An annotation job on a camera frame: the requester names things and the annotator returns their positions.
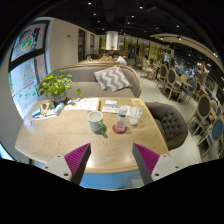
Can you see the white cardboard box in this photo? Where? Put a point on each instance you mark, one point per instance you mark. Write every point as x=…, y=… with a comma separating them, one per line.
x=83, y=104

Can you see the grey curved sofa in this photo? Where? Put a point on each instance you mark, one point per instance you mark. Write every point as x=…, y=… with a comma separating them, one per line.
x=83, y=90

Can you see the group of ceiling lights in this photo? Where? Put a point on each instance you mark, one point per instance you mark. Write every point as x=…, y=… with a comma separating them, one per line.
x=89, y=3

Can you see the white printed booklet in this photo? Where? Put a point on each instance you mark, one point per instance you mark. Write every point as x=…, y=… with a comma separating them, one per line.
x=108, y=110

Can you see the yellow square card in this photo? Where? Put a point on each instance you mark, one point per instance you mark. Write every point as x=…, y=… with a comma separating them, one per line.
x=136, y=101

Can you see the green potted plant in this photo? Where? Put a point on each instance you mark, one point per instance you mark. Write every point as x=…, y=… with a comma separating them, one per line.
x=56, y=85

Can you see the group of dining chairs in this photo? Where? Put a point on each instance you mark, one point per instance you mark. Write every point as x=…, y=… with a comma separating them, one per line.
x=203, y=110

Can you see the white and green mug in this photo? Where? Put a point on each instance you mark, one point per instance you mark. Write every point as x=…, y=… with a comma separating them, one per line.
x=95, y=121

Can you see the grey tufted armchair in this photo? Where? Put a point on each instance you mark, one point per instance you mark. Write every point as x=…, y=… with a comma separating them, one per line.
x=170, y=125

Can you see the blue-white tissue pack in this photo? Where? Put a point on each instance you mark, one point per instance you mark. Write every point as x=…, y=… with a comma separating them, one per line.
x=58, y=109

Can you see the person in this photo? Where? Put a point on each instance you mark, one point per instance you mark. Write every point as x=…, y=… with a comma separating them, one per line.
x=106, y=56
x=148, y=68
x=120, y=60

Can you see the clear white-capped water bottle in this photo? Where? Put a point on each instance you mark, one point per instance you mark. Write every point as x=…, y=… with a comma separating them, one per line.
x=121, y=121

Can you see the grey zigzag pillow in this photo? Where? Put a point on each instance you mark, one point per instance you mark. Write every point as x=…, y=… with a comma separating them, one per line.
x=112, y=79

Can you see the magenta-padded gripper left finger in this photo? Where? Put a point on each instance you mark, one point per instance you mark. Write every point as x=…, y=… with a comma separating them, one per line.
x=71, y=163

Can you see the small white tissue pack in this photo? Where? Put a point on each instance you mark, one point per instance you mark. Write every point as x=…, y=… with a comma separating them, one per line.
x=110, y=103

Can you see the white round column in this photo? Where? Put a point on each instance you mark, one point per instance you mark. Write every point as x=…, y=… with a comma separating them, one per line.
x=112, y=40

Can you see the flat round red coaster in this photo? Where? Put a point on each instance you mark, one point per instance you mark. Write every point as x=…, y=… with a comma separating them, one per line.
x=115, y=130

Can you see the clear plastic cup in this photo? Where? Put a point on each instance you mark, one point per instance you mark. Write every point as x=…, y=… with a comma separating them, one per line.
x=134, y=118

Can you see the framed wall picture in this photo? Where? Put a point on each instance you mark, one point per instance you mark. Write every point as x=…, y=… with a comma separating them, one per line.
x=29, y=40

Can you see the white drinking straw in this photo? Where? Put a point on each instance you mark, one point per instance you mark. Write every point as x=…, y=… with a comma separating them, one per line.
x=137, y=105

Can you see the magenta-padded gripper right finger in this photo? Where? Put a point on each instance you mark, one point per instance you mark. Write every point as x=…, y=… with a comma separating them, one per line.
x=153, y=163

